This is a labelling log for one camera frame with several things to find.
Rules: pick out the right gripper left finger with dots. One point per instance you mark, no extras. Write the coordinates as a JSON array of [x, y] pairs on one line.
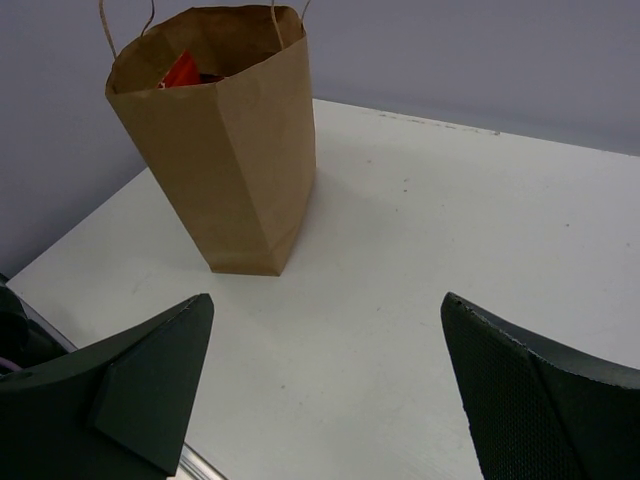
[[116, 409]]

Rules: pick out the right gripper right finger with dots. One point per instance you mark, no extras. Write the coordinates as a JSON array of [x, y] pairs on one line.
[[536, 408]]

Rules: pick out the brown paper bag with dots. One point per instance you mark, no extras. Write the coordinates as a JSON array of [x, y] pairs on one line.
[[235, 155]]

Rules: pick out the red chip bag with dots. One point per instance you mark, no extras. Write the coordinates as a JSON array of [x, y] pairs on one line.
[[184, 72]]

